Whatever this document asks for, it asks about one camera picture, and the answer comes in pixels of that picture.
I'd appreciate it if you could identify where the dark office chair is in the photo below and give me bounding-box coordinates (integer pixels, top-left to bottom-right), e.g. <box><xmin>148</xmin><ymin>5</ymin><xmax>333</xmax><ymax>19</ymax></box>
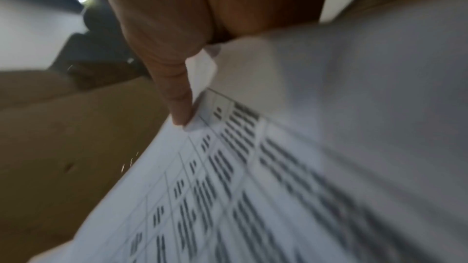
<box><xmin>47</xmin><ymin>0</ymin><xmax>154</xmax><ymax>93</ymax></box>

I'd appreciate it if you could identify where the printed table paper sheet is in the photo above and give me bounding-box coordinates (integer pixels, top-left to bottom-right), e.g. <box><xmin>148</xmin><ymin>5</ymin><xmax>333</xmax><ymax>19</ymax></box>
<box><xmin>28</xmin><ymin>88</ymin><xmax>468</xmax><ymax>263</ymax></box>

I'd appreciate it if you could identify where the person's right hand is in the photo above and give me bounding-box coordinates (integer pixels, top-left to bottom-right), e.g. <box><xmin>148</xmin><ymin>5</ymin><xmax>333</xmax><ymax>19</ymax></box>
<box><xmin>98</xmin><ymin>0</ymin><xmax>332</xmax><ymax>128</ymax></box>

